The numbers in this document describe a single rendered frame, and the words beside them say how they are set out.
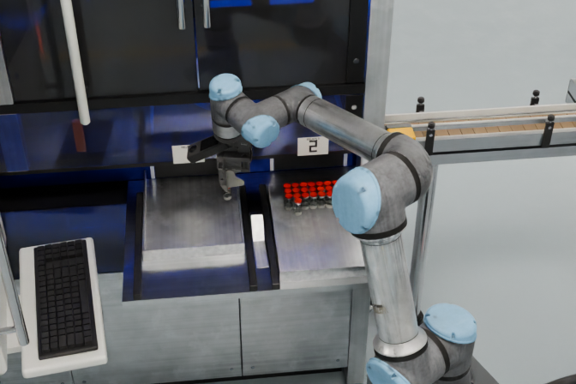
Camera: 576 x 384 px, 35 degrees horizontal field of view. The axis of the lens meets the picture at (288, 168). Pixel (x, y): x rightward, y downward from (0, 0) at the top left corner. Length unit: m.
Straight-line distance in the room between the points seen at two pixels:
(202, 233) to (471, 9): 3.36
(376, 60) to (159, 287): 0.80
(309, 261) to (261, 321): 0.63
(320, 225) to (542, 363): 1.23
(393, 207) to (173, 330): 1.32
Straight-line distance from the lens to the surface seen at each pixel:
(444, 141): 2.72
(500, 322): 3.50
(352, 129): 1.96
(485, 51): 5.09
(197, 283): 2.30
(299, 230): 2.44
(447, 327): 2.03
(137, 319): 2.91
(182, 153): 2.48
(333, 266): 2.34
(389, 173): 1.78
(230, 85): 2.08
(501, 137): 2.77
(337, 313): 2.95
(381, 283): 1.86
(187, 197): 2.56
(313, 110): 2.05
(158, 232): 2.45
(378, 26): 2.34
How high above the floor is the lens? 2.49
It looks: 37 degrees down
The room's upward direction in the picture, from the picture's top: straight up
